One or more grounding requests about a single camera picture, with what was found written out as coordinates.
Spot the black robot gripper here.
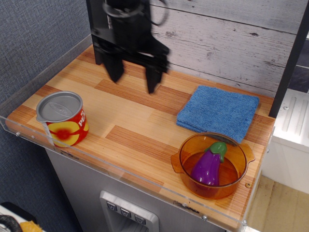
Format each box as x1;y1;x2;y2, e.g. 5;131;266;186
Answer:
96;14;169;94

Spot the purple toy eggplant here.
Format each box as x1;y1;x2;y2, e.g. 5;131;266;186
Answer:
191;142;227;186

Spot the orange transparent plastic pot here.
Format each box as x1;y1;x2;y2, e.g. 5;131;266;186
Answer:
171;132;255;199

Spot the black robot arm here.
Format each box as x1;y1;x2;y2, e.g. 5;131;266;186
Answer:
86;0;169;93

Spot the blue folded cloth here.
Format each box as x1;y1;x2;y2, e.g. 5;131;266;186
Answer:
176;86;259;143

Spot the red yellow peach can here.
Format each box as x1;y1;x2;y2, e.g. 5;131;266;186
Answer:
36;91;89;147

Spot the clear acrylic table guard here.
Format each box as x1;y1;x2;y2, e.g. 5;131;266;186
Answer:
0;46;275;232

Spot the grey cabinet with dispenser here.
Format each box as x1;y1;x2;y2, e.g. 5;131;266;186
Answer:
47;150;224;232

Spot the white appliance at right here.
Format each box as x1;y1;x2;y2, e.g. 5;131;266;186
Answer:
262;89;309;193

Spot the yellow black object bottom-left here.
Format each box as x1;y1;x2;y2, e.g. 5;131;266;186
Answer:
0;202;44;232

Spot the black vertical post left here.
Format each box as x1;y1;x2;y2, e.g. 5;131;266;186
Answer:
86;0;110;65

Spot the black vertical post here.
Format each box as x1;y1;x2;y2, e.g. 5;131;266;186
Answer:
268;1;309;118
86;0;110;65

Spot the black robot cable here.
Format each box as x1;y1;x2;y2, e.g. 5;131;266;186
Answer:
149;0;169;27

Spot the black vertical post right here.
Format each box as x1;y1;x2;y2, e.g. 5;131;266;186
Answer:
268;1;309;118

